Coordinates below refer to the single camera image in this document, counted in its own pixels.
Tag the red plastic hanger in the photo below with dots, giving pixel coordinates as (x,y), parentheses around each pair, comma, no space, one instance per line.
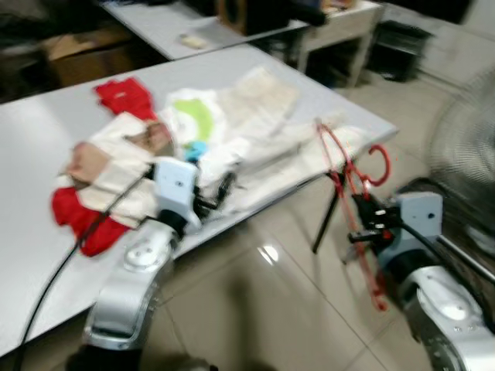
(387,164)

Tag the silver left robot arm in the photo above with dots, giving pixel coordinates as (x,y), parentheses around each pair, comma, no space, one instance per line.
(135,270)

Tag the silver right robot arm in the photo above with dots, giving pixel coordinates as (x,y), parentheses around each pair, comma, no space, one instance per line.
(448,309)

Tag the long cream garment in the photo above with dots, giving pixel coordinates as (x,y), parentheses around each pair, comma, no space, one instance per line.
(286,166)

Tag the white shirt green print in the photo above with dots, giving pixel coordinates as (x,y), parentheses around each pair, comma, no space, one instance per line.
(193,116)

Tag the brown plaid chair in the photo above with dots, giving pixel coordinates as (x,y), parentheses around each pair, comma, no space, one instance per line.
(456,209)

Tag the beige garment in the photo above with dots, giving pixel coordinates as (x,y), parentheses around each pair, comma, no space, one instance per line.
(263,100)

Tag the small red cloth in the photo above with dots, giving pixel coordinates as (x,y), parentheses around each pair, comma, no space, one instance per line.
(124,97)

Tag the white remote control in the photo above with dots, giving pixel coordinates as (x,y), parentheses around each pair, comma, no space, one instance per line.
(193,41)

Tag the black electronic device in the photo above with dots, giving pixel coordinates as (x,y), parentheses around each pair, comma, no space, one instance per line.
(398,46)

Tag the grey robot leg part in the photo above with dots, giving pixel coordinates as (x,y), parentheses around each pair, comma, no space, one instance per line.
(174,363)

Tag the brown wooden speaker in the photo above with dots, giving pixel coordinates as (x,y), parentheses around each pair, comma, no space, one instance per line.
(241,15)

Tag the small white desk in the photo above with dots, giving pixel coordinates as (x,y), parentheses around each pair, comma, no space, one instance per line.
(348,23)

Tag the white table with black legs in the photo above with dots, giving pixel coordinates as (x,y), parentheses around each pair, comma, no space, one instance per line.
(162,23)
(46,139)

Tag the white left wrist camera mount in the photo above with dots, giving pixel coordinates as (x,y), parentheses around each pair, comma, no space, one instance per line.
(176,185)

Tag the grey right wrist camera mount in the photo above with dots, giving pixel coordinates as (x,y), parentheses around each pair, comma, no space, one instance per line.
(418,220)

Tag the grey pedestal fan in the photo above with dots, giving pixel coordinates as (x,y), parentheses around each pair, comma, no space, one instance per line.
(464,147)

